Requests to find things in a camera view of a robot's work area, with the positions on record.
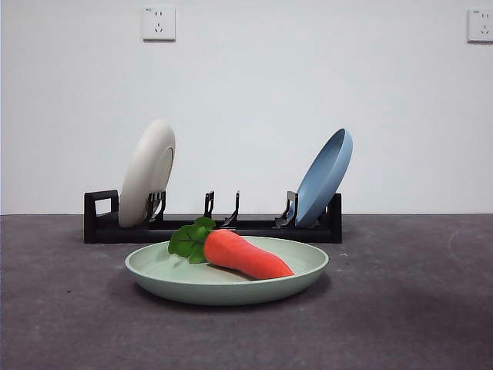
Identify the orange carrot with green leaves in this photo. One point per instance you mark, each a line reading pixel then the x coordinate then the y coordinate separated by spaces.
pixel 246 258

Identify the green plate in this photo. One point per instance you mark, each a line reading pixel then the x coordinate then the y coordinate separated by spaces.
pixel 215 293

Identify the blue plate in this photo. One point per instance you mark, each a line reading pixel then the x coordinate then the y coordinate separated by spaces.
pixel 321 185

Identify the white plate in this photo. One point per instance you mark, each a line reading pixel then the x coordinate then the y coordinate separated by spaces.
pixel 144 173

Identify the black plate rack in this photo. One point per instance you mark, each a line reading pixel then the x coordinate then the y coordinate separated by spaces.
pixel 115 233

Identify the white wall socket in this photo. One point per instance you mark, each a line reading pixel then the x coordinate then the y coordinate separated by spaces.
pixel 158 23
pixel 481 25

